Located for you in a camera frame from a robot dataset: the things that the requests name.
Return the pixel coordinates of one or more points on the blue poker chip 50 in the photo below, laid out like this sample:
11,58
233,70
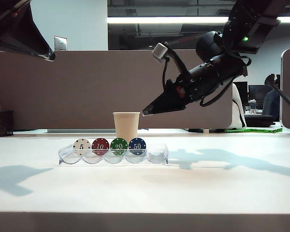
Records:
137,146

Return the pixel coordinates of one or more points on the black rod with scoop head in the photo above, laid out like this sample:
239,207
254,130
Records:
270,81

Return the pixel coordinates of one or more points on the beige paper cup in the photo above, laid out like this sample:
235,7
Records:
126,125

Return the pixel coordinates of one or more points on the clear plastic chip tray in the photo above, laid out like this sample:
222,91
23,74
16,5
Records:
157,158

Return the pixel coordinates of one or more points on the red poker chip 10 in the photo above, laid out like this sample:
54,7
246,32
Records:
100,146

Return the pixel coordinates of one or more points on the white poker chip 5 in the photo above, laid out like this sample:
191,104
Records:
81,147

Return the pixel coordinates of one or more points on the long ceiling light strip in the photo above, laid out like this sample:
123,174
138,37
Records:
159,20

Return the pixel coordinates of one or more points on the green poker chip 20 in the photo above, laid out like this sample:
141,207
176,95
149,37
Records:
119,146

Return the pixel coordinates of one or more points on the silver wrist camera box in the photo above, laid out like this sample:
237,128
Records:
159,52

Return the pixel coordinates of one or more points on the metal wall switch plate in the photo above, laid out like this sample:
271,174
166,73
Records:
60,44

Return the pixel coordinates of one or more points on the black computer monitor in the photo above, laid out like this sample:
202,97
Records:
242,93
256,91

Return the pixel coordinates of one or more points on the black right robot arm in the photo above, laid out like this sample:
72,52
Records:
244,19

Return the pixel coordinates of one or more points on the brown foreground panel edge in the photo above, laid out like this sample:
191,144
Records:
145,222

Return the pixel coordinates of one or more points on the green tape strip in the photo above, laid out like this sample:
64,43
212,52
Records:
256,130

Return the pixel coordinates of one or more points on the white chair back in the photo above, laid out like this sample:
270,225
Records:
239,113

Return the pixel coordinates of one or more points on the seated person in blue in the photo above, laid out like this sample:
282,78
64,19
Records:
271,101

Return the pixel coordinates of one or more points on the small white partition foot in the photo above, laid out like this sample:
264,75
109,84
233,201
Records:
206,131

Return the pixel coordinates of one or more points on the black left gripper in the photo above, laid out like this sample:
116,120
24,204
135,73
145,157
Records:
4,9

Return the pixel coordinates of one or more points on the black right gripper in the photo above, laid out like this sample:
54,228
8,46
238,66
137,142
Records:
198,79

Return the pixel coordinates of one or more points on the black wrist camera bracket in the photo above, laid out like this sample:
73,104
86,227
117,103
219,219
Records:
177,60

